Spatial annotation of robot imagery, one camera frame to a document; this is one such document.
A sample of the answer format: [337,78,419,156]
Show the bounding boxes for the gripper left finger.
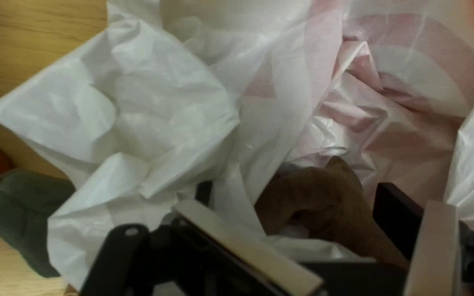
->
[172,200,324,296]

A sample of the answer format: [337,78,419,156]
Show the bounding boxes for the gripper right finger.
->
[403,200,459,296]

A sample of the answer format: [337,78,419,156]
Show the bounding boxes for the white orange plastic bag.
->
[0,0,474,284]

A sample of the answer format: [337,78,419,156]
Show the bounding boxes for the brown plush toy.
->
[254,156,408,269]

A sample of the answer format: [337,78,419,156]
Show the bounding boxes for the green felt leaf plush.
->
[0,169,73,277]

